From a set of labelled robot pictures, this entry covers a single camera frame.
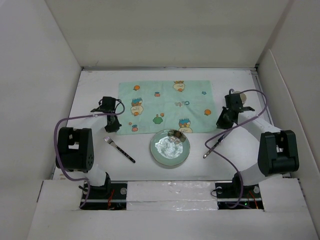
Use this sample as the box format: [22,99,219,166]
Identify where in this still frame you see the green cartoon cloth placemat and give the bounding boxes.
[117,80,218,135]

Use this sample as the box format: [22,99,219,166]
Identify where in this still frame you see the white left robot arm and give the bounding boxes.
[53,96,125,199]

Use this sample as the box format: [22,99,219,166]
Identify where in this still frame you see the blue-grey ceramic mug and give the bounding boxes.
[228,88,247,104]

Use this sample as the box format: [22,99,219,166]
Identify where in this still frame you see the knife with patterned handle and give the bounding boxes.
[203,134,227,159]

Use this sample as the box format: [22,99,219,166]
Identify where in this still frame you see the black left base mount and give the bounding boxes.
[80,181,128,211]

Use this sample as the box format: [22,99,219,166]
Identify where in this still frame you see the green floral ceramic plate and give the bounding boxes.
[150,129,191,168]

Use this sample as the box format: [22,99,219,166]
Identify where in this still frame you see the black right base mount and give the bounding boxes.
[210,182,264,210]

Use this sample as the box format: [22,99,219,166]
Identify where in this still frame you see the fork with black handle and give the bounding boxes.
[104,136,136,164]

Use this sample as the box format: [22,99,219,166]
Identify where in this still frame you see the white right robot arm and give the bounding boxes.
[216,92,300,197]

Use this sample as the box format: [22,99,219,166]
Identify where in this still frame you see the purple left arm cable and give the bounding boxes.
[53,98,126,208]

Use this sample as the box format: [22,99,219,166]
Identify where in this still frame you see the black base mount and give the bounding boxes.
[210,182,264,210]
[80,181,128,211]

